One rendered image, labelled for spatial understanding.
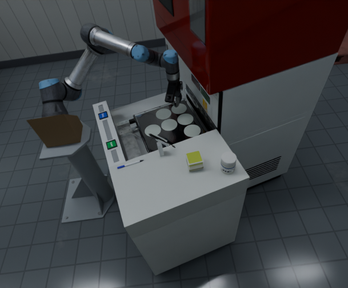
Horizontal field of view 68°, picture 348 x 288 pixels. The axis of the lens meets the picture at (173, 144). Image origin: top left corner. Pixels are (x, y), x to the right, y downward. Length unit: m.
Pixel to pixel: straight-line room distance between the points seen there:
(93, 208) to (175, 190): 1.31
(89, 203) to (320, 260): 1.89
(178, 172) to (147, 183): 0.16
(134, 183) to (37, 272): 1.37
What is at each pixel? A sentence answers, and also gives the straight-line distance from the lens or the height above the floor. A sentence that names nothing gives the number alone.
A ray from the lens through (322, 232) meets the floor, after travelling 2.36.
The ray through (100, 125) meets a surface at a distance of 1.62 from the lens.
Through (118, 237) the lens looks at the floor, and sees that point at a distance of 2.27.
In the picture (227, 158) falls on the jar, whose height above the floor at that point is 1.06.
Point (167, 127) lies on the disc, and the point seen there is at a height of 0.90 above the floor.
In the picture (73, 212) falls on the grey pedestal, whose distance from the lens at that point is 2.50.
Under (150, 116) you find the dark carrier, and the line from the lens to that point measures 1.67.
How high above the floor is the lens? 2.04
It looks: 50 degrees down
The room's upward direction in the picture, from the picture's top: 9 degrees counter-clockwise
